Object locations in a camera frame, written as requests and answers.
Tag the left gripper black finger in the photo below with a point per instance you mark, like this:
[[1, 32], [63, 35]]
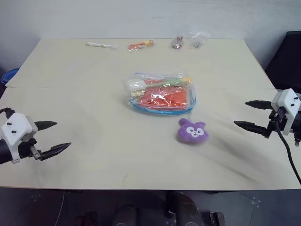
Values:
[[45, 124], [55, 150]]

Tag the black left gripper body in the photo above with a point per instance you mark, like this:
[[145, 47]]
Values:
[[26, 148]]

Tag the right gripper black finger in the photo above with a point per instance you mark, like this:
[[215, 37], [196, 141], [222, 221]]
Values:
[[259, 104], [251, 127]]

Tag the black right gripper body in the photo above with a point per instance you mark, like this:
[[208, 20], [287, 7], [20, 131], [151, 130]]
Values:
[[277, 127]]

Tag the purple plush bunny charm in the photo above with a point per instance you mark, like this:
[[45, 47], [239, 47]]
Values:
[[192, 133]]

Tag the clear blue-trimmed pouch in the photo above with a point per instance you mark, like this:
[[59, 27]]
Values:
[[191, 99]]

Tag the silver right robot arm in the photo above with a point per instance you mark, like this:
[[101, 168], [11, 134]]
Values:
[[297, 127]]

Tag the orange-red cloth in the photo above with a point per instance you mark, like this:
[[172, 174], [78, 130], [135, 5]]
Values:
[[169, 97]]

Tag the clear bag of small parts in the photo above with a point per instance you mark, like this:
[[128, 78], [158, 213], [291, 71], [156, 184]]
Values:
[[198, 38]]

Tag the black office chair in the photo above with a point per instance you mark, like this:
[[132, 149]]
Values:
[[287, 61]]

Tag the blue round basin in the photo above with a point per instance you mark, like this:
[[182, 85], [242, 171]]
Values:
[[9, 75]]

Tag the white toothbrush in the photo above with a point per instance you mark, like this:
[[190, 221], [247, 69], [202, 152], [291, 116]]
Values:
[[96, 44]]

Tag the small yellowish packet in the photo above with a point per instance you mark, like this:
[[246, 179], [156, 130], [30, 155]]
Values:
[[137, 94]]

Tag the small black block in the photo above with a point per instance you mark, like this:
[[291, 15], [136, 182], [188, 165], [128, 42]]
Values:
[[216, 219]]

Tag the red item in clear packet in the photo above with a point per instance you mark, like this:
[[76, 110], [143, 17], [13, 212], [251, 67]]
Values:
[[176, 42]]

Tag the tall dark rounded shape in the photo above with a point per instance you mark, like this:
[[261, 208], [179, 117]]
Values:
[[183, 209]]

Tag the orange toy in clear packet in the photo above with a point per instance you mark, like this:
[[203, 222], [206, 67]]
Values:
[[138, 46]]

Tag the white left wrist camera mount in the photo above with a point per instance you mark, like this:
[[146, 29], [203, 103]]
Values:
[[16, 127]]

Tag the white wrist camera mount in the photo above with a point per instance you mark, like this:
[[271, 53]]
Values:
[[285, 101], [16, 127]]

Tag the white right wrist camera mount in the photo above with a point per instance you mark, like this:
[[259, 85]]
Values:
[[285, 101]]

